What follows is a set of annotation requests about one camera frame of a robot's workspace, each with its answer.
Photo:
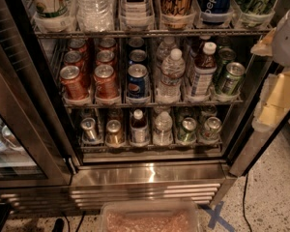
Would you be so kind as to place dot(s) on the middle wire shelf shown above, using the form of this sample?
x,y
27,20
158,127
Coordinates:
x,y
153,104

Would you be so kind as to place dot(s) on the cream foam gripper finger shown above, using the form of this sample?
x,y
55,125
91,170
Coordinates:
x,y
264,46
274,102

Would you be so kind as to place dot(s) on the orange soda can middle left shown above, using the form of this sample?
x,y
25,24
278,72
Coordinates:
x,y
75,58

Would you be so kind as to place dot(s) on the orange soda can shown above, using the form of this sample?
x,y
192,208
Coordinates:
x,y
75,58
106,83
79,45
106,57
107,43
72,79

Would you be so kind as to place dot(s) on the clear plastic bin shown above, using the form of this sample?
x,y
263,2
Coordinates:
x,y
168,215

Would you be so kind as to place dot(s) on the brown tea bottle bottom shelf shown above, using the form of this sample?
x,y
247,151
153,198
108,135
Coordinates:
x,y
138,127

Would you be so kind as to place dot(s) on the white green tall can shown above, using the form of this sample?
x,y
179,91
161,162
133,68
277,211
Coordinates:
x,y
51,0

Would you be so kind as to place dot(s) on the stainless steel fridge cabinet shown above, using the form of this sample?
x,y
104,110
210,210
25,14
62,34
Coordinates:
x,y
200,175

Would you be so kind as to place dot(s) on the black object floor left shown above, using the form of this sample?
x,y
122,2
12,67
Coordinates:
x,y
59,225

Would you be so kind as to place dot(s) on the silver can bottom left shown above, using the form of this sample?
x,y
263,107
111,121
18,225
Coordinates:
x,y
89,127

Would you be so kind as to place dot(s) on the green white can bottom right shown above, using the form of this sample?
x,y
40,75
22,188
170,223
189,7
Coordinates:
x,y
211,129

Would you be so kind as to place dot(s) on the bottom wire shelf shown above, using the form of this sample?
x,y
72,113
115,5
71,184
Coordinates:
x,y
103,148

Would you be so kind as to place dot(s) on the glass fridge door left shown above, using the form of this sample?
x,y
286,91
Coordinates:
x,y
28,107

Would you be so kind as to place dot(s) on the orange soda can front left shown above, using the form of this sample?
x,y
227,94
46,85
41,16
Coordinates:
x,y
72,79

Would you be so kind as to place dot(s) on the green soda can front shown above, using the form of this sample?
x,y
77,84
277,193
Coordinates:
x,y
230,79

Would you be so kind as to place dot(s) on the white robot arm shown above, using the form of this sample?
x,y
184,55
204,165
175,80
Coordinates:
x,y
281,43

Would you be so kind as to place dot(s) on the blue pepsi can rear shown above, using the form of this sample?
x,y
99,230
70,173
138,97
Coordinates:
x,y
136,43

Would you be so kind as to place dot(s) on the top wire shelf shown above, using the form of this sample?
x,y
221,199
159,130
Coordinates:
x,y
154,33

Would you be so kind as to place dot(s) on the clear water bottle rear middle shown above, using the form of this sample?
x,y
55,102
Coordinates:
x,y
164,49

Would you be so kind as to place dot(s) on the clear water bottle shelf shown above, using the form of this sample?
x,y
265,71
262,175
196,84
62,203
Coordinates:
x,y
162,132
95,15

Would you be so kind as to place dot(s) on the clear water bottle bottom shelf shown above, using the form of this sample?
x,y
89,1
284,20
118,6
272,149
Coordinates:
x,y
162,132

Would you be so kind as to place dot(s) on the orange soda can rear left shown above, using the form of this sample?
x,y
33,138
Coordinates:
x,y
79,45

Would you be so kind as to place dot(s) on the green soda can rear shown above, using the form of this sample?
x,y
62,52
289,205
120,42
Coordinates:
x,y
224,56

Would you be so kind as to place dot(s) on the blue tape cross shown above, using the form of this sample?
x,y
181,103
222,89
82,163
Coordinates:
x,y
215,217

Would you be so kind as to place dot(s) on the gold can bottom shelf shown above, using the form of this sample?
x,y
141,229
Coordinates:
x,y
114,132

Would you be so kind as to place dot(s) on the clear water bottle top shelf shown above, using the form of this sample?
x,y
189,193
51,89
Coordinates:
x,y
95,15

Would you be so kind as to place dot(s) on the blue pepsi can front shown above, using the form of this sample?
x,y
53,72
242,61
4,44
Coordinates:
x,y
138,81

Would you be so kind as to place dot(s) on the wire shelf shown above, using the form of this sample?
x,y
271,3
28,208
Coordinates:
x,y
103,148
154,33
153,104

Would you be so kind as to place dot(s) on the green can bottom shelf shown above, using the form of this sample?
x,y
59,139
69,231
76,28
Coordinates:
x,y
187,129

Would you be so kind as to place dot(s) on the blue pepsi can middle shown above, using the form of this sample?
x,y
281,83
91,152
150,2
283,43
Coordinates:
x,y
138,56

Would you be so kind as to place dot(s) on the clear water bottle front middle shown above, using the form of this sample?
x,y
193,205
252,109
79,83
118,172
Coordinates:
x,y
171,76

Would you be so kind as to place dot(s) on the white black label bottle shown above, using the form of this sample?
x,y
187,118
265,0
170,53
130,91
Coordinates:
x,y
132,8

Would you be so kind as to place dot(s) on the open fridge door right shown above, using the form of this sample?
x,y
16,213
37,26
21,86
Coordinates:
x,y
253,146

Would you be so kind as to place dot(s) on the green soda can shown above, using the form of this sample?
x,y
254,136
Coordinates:
x,y
230,79
224,56

